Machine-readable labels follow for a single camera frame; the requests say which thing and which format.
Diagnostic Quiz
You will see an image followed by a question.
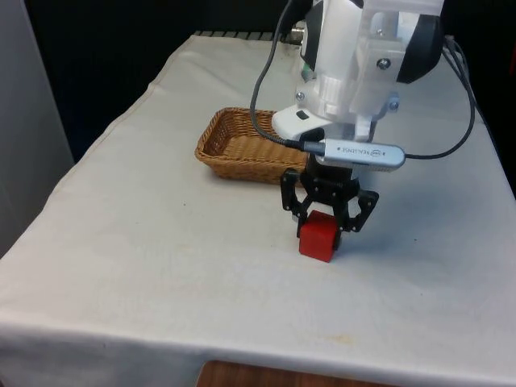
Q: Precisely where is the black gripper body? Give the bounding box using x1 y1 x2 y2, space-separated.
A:
304 155 361 195

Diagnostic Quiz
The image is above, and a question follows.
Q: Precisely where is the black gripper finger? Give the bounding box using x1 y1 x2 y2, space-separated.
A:
321 188 381 252
279 168 314 239

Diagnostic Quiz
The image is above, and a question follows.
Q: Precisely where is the red cube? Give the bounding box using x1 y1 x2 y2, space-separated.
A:
298 210 339 263

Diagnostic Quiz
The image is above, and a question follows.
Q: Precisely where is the brown wicker basket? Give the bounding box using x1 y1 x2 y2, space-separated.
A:
194 106 310 186

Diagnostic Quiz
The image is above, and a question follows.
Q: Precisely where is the pale grey locker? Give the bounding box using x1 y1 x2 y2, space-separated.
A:
0 0 76 256

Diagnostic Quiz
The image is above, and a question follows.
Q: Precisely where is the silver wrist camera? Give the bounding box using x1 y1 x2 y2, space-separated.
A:
309 137 406 173

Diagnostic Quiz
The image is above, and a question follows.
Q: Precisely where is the grey cable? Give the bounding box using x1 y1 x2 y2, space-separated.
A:
249 0 323 153

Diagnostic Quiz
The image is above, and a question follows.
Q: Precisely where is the black cable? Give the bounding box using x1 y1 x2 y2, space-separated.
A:
404 35 478 160

